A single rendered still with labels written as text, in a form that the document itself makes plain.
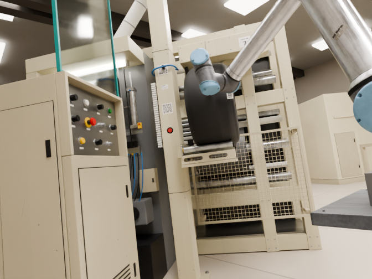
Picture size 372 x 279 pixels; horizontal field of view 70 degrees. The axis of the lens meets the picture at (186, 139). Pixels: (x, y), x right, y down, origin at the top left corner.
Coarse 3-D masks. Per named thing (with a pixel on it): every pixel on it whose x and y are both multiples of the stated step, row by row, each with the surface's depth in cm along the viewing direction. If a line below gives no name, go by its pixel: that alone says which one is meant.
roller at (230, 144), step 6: (204, 144) 175; (210, 144) 173; (216, 144) 172; (222, 144) 171; (228, 144) 170; (234, 144) 173; (186, 150) 176; (192, 150) 175; (198, 150) 175; (204, 150) 174; (210, 150) 174
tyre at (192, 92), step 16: (224, 64) 179; (192, 80) 168; (192, 96) 164; (208, 96) 161; (224, 96) 160; (192, 112) 165; (208, 112) 162; (224, 112) 161; (192, 128) 170; (208, 128) 166; (224, 128) 165
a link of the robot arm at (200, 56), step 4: (200, 48) 126; (192, 52) 126; (196, 52) 126; (200, 52) 125; (204, 52) 124; (192, 56) 126; (196, 56) 125; (200, 56) 124; (204, 56) 124; (208, 56) 125; (192, 60) 125; (196, 60) 124; (200, 60) 124; (204, 60) 123; (208, 60) 126; (196, 64) 125; (200, 64) 125; (204, 64) 124; (196, 68) 126
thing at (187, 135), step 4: (184, 120) 228; (184, 124) 227; (188, 124) 226; (184, 128) 228; (188, 128) 227; (184, 132) 227; (188, 132) 226; (184, 136) 240; (188, 136) 227; (184, 140) 228; (196, 144) 224
